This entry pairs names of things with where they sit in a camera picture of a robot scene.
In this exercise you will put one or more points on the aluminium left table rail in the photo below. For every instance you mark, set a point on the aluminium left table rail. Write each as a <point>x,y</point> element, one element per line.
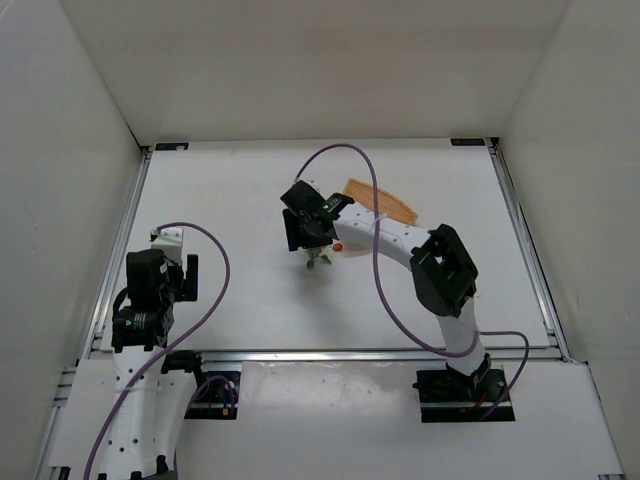
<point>103,303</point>

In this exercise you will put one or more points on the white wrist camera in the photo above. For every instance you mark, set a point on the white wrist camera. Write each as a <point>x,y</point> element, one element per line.
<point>169,240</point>
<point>309,182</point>

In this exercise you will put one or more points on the woven triangular fruit basket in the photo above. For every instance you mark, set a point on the woven triangular fruit basket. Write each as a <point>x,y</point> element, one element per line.
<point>389,205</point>

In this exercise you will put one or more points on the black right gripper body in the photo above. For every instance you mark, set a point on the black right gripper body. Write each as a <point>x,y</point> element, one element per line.
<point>292,230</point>

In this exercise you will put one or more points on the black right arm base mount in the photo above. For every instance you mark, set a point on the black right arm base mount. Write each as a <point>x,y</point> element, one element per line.
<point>443,400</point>

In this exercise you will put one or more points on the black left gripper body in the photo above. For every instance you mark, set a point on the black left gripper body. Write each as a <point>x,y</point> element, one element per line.
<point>189,276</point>

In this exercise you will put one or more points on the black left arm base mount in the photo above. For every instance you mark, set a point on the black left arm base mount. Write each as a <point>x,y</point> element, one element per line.
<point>219,400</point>

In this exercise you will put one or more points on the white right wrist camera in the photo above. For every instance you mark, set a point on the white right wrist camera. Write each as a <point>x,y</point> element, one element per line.
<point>309,182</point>

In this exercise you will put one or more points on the aluminium table rail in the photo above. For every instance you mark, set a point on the aluminium table rail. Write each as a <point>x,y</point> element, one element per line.
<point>499,354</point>
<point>528,250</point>
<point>103,303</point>

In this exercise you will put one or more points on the aluminium front table rail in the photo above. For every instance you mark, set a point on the aluminium front table rail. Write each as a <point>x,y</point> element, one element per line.
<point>499,354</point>

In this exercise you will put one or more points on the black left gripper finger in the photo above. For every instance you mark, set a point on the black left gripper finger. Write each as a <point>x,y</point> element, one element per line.
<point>176,292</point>
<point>190,285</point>

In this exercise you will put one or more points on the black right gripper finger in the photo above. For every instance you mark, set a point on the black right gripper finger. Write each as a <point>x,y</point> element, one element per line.
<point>292,230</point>
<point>313,241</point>

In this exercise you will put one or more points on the black corner bracket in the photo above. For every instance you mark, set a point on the black corner bracket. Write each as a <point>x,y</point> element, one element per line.
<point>467,142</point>
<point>171,146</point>

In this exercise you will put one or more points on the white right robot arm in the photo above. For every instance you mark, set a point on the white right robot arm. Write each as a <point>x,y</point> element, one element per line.
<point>443,273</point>

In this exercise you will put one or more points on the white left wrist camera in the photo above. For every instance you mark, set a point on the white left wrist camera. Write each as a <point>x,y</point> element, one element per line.
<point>169,240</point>

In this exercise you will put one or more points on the black right corner bracket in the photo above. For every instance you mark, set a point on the black right corner bracket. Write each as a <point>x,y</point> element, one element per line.
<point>467,142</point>

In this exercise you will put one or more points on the fake strawberry sprig with leaves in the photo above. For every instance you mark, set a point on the fake strawberry sprig with leaves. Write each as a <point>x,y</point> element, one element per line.
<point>317,256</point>

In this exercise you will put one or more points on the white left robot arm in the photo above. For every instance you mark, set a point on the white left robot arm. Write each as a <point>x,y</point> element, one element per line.
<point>151,385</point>

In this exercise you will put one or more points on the aluminium right table rail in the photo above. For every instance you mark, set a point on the aluminium right table rail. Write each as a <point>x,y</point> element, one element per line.
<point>528,250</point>

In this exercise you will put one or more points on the black left corner bracket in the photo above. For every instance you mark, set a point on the black left corner bracket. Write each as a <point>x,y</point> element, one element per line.
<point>171,146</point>

